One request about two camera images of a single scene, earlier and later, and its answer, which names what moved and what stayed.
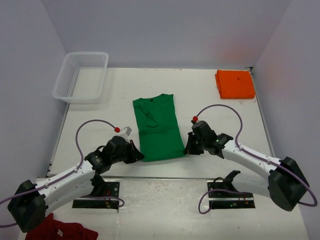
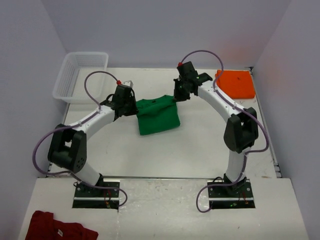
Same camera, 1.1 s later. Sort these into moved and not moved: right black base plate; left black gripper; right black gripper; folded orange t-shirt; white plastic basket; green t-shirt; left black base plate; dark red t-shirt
Moved: green t-shirt; right black gripper; left black gripper
Not moved: dark red t-shirt; right black base plate; left black base plate; folded orange t-shirt; white plastic basket
